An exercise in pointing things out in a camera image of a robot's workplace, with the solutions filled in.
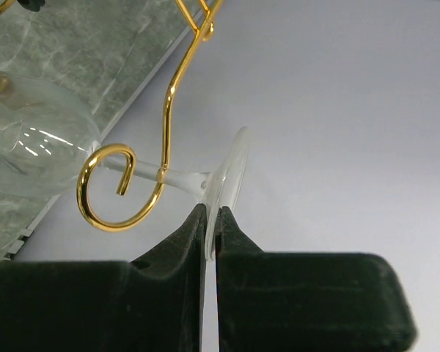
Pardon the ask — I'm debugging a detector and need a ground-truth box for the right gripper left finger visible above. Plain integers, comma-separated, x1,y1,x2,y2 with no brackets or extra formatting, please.
0,205,207,351

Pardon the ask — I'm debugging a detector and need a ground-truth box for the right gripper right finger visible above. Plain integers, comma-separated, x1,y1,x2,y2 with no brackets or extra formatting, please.
215,207,417,351

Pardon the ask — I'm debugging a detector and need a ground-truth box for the clear glass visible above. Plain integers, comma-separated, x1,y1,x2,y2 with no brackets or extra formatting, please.
0,71,249,260

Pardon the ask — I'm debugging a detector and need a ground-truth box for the gold wire glass rack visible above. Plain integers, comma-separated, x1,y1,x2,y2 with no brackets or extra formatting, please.
0,0,224,232

